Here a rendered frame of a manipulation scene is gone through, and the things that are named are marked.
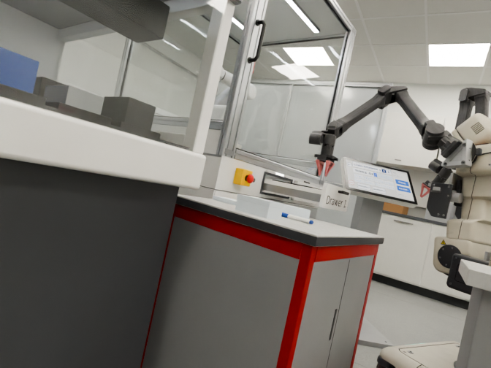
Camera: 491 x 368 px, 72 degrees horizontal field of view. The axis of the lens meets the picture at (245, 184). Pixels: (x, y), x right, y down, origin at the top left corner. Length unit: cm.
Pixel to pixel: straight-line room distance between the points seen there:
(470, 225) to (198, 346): 123
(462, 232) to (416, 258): 284
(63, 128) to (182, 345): 76
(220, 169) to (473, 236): 112
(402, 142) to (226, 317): 427
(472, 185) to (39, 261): 165
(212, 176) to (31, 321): 82
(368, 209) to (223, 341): 171
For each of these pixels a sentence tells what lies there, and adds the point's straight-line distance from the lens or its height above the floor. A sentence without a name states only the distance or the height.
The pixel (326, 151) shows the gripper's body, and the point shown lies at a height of 109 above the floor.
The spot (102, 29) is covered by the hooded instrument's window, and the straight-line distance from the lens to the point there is 83.
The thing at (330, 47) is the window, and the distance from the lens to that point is 222.
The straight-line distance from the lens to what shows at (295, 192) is 157.
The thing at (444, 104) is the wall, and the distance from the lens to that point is 552.
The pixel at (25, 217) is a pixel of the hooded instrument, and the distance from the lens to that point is 84.
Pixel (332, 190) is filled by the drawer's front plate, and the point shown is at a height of 90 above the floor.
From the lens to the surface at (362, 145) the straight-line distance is 341.
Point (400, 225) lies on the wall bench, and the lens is 457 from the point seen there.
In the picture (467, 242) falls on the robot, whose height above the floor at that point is 80.
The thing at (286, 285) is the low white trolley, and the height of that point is 61.
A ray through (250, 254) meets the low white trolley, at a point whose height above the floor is 65.
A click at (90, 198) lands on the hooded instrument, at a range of 88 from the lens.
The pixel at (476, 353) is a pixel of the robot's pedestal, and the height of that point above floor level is 56.
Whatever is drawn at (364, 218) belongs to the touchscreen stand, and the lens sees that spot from 254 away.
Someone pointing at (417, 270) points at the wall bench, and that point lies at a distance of 459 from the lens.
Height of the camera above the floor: 85
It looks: level
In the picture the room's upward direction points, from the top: 12 degrees clockwise
